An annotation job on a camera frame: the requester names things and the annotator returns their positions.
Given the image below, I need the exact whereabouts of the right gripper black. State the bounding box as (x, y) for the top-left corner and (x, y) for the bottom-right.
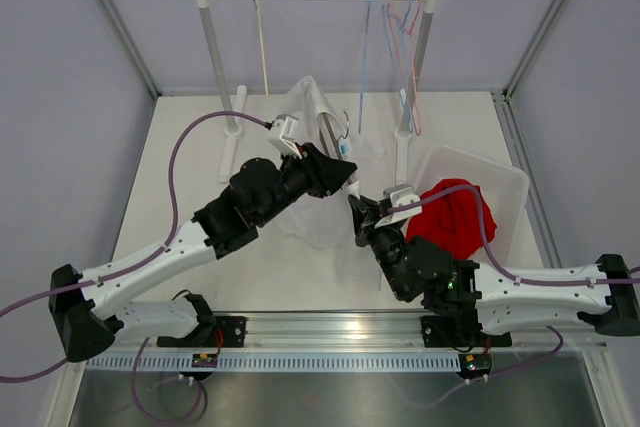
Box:
(350, 193), (409, 300)

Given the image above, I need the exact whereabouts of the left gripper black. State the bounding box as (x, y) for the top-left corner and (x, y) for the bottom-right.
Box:
(255, 143), (356, 226)

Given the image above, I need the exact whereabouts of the silver hanger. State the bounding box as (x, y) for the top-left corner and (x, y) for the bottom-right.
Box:
(316, 109), (355, 163)

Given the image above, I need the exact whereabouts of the white t shirt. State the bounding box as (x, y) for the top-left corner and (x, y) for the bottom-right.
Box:
(276, 76), (383, 292)

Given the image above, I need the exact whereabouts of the red t shirt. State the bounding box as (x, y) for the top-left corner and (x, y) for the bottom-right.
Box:
(405, 189), (483, 260)

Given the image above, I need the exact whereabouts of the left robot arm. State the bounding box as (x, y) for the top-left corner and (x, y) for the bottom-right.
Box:
(49, 143), (357, 363)

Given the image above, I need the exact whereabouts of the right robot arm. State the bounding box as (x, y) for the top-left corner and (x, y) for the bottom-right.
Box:
(348, 191), (639, 346)

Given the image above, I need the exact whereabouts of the cream wooden hanger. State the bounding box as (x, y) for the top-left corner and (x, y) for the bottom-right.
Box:
(252, 0), (270, 100)

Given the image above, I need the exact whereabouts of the white plastic basket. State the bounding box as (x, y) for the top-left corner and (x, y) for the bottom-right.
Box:
(411, 146), (529, 267)

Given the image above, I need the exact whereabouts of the clothes rack white silver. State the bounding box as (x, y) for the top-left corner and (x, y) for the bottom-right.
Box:
(195, 0), (437, 183)

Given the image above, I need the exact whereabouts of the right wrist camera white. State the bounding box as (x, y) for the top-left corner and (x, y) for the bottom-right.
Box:
(375, 184), (422, 229)

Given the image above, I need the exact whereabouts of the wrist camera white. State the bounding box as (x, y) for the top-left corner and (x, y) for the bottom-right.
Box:
(267, 114), (301, 158)
(375, 184), (422, 229)

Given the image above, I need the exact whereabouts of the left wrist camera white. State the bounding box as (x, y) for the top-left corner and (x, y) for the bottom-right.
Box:
(267, 114), (301, 158)

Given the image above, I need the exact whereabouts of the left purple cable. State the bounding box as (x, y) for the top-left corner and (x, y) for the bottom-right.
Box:
(0, 110), (274, 421)

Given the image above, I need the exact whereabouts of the pink wire hanger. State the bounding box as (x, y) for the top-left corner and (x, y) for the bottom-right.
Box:
(387, 0), (427, 137)

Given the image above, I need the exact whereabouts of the aluminium rail frame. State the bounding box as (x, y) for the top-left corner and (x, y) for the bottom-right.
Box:
(84, 310), (609, 353)

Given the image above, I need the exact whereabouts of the white slotted cable duct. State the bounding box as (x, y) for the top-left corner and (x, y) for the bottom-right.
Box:
(87, 351), (461, 373)

